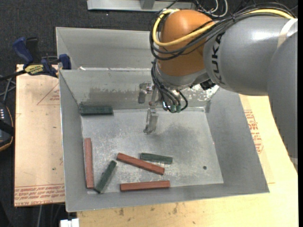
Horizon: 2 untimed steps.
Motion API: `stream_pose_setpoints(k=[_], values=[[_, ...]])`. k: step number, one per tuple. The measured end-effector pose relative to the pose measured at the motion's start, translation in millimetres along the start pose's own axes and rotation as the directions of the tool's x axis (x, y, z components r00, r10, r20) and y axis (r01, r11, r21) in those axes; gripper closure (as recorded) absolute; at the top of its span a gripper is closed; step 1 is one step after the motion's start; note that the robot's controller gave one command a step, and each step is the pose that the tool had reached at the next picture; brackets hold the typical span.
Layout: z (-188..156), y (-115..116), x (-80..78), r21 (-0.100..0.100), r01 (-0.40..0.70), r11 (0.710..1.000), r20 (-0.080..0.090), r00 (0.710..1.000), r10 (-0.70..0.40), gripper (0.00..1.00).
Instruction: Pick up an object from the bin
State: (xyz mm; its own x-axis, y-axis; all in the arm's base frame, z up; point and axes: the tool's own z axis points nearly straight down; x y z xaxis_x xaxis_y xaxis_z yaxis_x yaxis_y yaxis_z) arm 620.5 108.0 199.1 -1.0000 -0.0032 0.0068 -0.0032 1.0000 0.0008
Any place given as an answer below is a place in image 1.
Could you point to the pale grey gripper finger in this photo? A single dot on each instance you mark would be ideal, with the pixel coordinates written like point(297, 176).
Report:
point(154, 123)
point(148, 117)

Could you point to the dark green flat block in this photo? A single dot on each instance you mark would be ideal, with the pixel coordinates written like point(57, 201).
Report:
point(156, 158)
point(106, 176)
point(96, 109)

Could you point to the grey metal bin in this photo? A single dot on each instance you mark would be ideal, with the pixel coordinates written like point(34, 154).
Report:
point(184, 141)

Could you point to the red-brown flat block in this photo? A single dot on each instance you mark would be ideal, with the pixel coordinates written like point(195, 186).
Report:
point(140, 163)
point(145, 185)
point(89, 163)

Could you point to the brown cardboard board red print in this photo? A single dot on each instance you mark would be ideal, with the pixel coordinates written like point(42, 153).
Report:
point(38, 131)

